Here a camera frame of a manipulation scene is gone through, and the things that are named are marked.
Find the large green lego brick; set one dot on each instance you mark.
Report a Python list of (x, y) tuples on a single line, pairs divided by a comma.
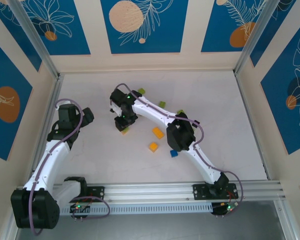
[(126, 129)]

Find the small orange lego brick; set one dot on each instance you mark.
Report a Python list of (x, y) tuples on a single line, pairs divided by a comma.
[(153, 146)]

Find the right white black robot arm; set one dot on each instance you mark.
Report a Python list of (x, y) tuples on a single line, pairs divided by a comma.
[(146, 112)]

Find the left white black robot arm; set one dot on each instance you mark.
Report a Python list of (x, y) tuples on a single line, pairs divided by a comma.
[(52, 162)]

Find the long orange lego brick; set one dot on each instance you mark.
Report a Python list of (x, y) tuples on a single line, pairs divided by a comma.
[(158, 132)]

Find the small blue lego brick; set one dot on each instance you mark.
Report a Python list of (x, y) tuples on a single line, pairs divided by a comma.
[(174, 153)]

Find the small black lego brick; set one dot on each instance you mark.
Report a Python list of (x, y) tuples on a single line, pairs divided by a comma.
[(195, 122)]

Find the left controller circuit board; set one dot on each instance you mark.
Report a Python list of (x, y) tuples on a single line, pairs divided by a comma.
[(77, 207)]

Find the controller circuit board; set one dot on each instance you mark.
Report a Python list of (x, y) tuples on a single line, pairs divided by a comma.
[(77, 207), (229, 207)]

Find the grey metal plate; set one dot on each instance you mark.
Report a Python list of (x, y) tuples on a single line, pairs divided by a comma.
[(152, 227)]

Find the right controller circuit board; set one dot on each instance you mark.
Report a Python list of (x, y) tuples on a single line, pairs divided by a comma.
[(229, 207)]

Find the aluminium side rail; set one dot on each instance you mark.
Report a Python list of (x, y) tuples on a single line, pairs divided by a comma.
[(251, 125), (55, 92)]

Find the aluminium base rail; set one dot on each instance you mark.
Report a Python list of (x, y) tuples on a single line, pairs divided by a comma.
[(152, 191)]

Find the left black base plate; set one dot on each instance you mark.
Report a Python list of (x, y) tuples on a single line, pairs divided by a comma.
[(97, 193)]

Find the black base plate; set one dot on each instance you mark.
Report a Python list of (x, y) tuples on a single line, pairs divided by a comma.
[(200, 192), (97, 193)]

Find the aluminium corner post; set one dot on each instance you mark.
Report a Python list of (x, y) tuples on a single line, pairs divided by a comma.
[(37, 42), (252, 40)]

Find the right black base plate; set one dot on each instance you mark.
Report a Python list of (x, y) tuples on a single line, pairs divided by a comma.
[(200, 192)]

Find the aluminium frame bar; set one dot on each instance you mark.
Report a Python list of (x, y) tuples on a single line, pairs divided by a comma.
[(8, 236), (286, 225)]

